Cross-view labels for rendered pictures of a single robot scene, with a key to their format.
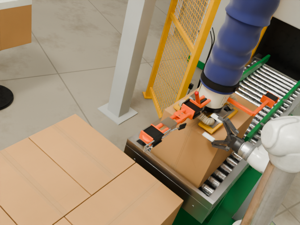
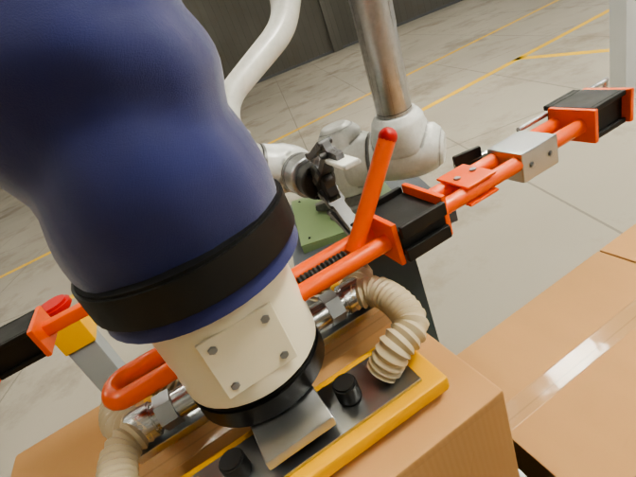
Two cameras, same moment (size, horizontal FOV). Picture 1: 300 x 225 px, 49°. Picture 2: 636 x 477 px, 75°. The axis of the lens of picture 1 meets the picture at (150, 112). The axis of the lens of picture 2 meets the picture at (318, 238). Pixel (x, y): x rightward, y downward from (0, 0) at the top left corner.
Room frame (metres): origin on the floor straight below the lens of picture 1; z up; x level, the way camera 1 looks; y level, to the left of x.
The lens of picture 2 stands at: (1.90, 0.04, 1.36)
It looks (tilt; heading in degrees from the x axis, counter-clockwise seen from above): 27 degrees down; 225
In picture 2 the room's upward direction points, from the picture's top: 22 degrees counter-clockwise
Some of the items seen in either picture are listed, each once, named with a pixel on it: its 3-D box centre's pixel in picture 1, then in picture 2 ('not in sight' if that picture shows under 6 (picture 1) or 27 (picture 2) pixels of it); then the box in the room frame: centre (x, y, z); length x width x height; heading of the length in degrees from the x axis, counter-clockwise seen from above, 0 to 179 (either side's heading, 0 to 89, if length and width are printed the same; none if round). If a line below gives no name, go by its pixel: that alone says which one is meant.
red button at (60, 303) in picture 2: not in sight; (57, 310); (1.73, -0.93, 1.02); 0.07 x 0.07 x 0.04
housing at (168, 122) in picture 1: (168, 125); (521, 155); (1.29, -0.11, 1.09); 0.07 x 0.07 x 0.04; 61
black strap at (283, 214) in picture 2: (220, 78); (187, 240); (1.70, -0.34, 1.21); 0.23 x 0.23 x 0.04
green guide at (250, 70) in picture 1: (235, 77); not in sight; (2.93, -0.71, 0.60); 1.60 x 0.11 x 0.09; 151
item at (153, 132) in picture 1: (151, 135); (590, 114); (1.18, -0.04, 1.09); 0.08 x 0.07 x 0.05; 151
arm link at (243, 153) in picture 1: (246, 150); (307, 175); (1.29, -0.53, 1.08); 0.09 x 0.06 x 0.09; 150
